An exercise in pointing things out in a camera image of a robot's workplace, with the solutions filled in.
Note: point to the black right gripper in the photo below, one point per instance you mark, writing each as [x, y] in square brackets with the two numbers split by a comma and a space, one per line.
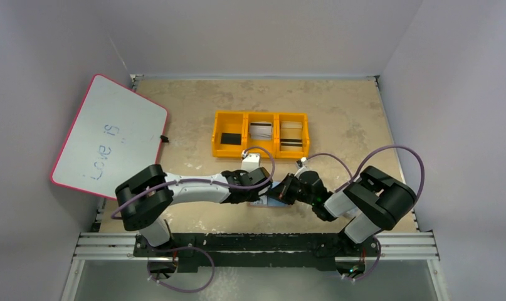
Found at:
[289, 188]

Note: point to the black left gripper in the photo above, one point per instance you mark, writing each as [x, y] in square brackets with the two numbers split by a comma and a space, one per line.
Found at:
[260, 182]

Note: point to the brown leather card holder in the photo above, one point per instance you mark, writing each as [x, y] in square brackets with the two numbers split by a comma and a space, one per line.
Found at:
[265, 201]

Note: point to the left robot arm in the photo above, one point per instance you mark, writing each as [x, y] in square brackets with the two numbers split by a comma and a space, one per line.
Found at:
[145, 196]

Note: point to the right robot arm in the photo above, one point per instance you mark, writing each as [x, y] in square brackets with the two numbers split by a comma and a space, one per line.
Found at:
[382, 200]

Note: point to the card stack black stripe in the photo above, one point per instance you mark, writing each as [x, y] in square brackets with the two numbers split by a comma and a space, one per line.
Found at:
[291, 136]

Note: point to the black card in bin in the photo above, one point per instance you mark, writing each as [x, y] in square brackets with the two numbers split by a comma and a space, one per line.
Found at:
[230, 138]

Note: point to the stack of white cards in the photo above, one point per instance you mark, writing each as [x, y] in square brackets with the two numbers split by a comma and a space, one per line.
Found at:
[260, 130]

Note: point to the yellow left bin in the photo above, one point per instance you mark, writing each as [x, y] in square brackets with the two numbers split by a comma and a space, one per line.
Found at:
[230, 122]

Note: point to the yellow right bin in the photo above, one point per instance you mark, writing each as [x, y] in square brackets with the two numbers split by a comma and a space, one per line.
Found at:
[299, 117]

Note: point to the pink framed whiteboard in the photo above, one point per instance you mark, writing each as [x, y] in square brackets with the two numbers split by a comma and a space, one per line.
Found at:
[116, 133]

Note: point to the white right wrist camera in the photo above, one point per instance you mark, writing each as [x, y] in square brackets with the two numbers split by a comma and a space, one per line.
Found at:
[302, 166]

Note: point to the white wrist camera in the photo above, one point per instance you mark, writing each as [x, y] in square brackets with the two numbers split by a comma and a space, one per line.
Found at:
[250, 161]
[302, 166]

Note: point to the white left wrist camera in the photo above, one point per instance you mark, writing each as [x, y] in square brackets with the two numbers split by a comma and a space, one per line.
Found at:
[250, 161]

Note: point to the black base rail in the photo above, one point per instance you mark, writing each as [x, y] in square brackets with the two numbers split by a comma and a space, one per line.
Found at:
[324, 252]

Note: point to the aluminium frame rail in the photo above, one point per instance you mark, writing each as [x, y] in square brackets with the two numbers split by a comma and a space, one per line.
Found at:
[120, 246]

